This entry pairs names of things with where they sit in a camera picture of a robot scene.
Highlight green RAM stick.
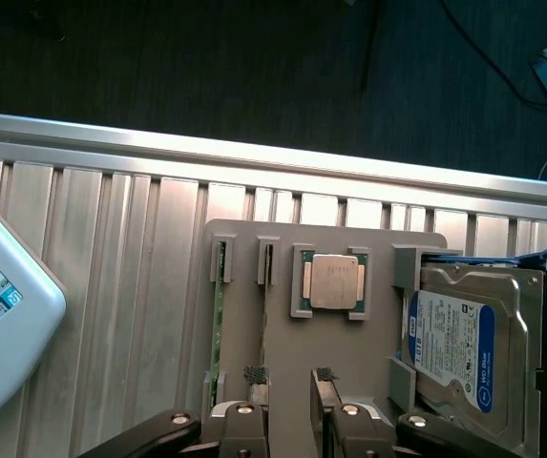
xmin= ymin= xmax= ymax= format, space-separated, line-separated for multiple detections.
xmin=260 ymin=244 xmax=275 ymax=369
xmin=209 ymin=239 xmax=223 ymax=405

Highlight black thin pole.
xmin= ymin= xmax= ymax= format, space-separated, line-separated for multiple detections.
xmin=357 ymin=0 xmax=381 ymax=93

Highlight thin black cable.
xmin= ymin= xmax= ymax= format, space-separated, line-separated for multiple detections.
xmin=437 ymin=0 xmax=547 ymax=109

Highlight grey parts rack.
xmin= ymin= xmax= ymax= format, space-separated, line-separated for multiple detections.
xmin=203 ymin=218 xmax=465 ymax=458

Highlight grey teach pendant with screen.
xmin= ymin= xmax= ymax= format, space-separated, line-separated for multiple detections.
xmin=0 ymin=178 xmax=68 ymax=438

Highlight hard disk with blue label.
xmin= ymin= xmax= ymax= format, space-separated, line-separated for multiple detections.
xmin=398 ymin=263 xmax=547 ymax=457

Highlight silver CPU chip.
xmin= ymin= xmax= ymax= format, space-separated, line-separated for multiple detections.
xmin=300 ymin=250 xmax=368 ymax=314

